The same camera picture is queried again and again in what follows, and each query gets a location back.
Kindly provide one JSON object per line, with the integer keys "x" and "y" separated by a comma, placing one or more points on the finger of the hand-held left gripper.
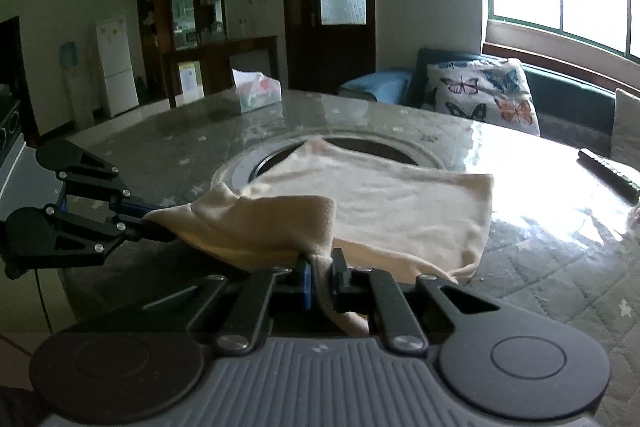
{"x": 145, "y": 233}
{"x": 129, "y": 201}

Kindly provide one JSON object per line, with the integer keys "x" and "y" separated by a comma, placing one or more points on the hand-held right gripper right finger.
{"x": 343, "y": 283}

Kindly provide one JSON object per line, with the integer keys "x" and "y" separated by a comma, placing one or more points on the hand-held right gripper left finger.
{"x": 303, "y": 288}

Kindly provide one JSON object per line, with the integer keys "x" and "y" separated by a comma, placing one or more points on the cream garment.
{"x": 375, "y": 207}

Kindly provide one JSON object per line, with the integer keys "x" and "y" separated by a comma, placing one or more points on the dark appliance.
{"x": 9, "y": 117}

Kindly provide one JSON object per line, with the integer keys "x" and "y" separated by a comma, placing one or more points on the water dispenser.
{"x": 76, "y": 87}

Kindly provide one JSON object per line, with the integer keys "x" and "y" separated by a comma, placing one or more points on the white refrigerator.
{"x": 116, "y": 67}

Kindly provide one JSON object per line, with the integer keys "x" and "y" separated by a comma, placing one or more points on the tissue box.
{"x": 256, "y": 93}

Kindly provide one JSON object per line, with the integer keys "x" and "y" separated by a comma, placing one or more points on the dark wooden sideboard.
{"x": 220, "y": 57}

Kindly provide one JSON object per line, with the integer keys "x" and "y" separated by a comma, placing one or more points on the dark wooden shelf cabinet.
{"x": 155, "y": 7}

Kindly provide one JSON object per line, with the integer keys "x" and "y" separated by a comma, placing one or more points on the blue cushion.
{"x": 376, "y": 84}

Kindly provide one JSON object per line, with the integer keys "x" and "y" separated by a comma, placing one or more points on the butterfly print pillow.
{"x": 482, "y": 94}

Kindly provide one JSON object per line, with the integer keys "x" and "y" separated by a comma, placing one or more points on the dark green sofa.
{"x": 565, "y": 97}

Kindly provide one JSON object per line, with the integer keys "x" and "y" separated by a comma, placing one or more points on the black remote control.
{"x": 612, "y": 172}

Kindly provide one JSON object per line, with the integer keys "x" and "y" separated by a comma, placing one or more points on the beige pillow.
{"x": 627, "y": 127}

